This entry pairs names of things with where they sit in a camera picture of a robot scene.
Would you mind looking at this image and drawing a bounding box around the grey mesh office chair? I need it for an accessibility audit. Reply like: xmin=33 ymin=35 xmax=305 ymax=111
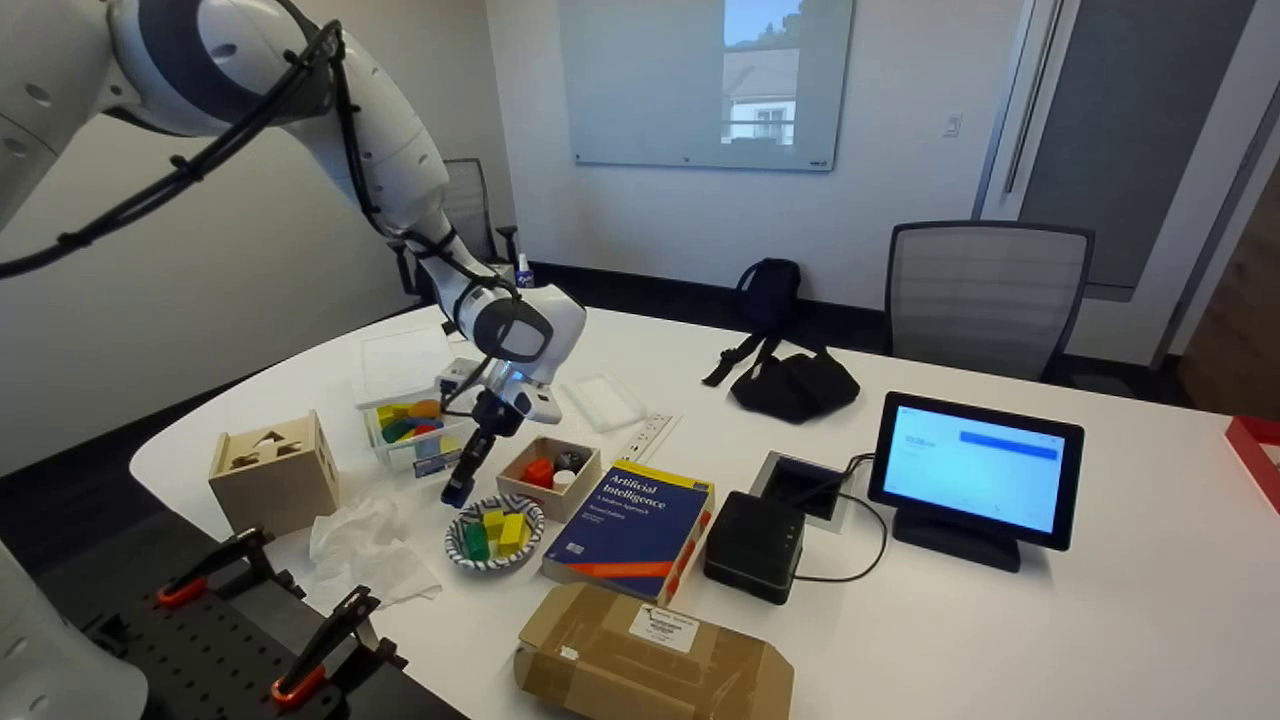
xmin=881 ymin=216 xmax=1099 ymax=384

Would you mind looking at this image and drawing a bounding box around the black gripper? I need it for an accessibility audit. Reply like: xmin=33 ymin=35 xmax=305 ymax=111
xmin=436 ymin=384 xmax=531 ymax=513

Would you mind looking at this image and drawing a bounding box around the blue book orange stripe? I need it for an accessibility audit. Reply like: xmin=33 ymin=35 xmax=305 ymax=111
xmin=537 ymin=457 xmax=721 ymax=613

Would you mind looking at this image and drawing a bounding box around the frosted glass door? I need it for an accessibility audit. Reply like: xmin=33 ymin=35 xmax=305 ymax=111
xmin=978 ymin=0 xmax=1280 ymax=373

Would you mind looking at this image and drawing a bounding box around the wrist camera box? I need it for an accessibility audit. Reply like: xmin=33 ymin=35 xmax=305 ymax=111
xmin=514 ymin=375 xmax=568 ymax=434

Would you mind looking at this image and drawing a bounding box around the black backpack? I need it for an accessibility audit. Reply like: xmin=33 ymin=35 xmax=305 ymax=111
xmin=731 ymin=253 xmax=807 ymax=343

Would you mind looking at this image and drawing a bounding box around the black tablet cable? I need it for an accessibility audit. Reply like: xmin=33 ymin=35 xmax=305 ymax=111
xmin=787 ymin=449 xmax=895 ymax=592

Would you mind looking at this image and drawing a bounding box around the wooden shape sorter toy box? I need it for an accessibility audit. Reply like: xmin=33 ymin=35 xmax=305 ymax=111
xmin=203 ymin=410 xmax=345 ymax=544

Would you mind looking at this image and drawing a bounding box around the small open wooden tray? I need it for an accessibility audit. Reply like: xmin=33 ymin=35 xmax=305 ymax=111
xmin=492 ymin=434 xmax=609 ymax=524

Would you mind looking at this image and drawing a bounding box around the crumpled clear plastic wrap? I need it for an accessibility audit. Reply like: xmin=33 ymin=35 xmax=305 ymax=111
xmin=305 ymin=486 xmax=454 ymax=613

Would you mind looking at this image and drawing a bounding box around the brown taped cardboard box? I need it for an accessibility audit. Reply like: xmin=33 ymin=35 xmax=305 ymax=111
xmin=514 ymin=580 xmax=800 ymax=720

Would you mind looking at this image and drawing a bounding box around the red case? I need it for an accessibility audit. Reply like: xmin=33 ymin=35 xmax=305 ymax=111
xmin=1223 ymin=414 xmax=1280 ymax=522

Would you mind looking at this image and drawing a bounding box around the black tablet on stand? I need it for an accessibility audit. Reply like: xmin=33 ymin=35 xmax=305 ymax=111
xmin=864 ymin=389 xmax=1093 ymax=580

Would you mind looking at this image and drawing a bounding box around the black power box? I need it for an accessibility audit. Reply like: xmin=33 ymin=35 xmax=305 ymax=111
xmin=701 ymin=489 xmax=814 ymax=609

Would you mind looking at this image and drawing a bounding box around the bowl of colourful toys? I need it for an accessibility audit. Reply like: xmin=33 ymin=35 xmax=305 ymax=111
xmin=442 ymin=493 xmax=554 ymax=580

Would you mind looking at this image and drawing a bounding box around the yellow wooden block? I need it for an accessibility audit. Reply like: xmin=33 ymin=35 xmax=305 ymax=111
xmin=478 ymin=504 xmax=537 ymax=556

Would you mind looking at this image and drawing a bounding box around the glass wall whiteboard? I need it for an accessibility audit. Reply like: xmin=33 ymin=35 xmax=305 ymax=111
xmin=554 ymin=0 xmax=864 ymax=182

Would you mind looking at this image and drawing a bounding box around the white ruler strip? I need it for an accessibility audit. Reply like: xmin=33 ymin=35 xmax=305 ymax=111
xmin=617 ymin=410 xmax=679 ymax=467

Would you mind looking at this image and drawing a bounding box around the table cable port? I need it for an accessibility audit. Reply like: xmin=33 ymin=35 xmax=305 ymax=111
xmin=745 ymin=449 xmax=862 ymax=524

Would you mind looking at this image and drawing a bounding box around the clear plastic bin of blocks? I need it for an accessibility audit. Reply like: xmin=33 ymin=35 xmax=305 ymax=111
xmin=351 ymin=384 xmax=486 ymax=486

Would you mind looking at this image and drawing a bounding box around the black orange bar clamp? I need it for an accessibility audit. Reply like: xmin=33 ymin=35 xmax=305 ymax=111
xmin=150 ymin=524 xmax=281 ymax=617
xmin=264 ymin=580 xmax=411 ymax=713

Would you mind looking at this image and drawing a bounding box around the white flat packet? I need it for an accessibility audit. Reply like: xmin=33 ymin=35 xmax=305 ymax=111
xmin=555 ymin=373 xmax=654 ymax=442

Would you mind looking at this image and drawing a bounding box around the black mesh armrest office chair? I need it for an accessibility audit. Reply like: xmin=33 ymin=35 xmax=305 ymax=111
xmin=436 ymin=151 xmax=524 ymax=292

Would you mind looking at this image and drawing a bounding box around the black strap bag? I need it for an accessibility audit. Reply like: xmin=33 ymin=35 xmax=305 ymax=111
xmin=701 ymin=332 xmax=867 ymax=429

